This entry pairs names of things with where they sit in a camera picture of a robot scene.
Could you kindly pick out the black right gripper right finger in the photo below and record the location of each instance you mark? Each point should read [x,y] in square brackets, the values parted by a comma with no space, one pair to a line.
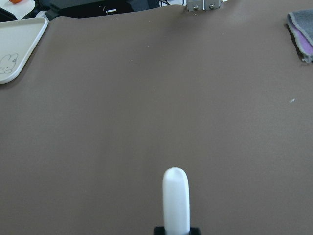
[195,231]

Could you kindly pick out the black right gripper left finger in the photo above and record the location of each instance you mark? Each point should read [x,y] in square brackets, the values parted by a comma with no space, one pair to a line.
[159,230]

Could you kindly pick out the white ceramic spoon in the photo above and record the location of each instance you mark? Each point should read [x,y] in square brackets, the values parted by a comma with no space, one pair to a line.
[176,202]

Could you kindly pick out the grey folded cloth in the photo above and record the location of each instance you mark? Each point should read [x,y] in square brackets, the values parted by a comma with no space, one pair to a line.
[301,25]

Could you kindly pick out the beige rabbit tray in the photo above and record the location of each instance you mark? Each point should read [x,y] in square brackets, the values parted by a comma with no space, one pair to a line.
[18,39]

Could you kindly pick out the aluminium frame post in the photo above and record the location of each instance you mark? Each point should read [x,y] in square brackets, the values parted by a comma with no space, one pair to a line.
[197,5]

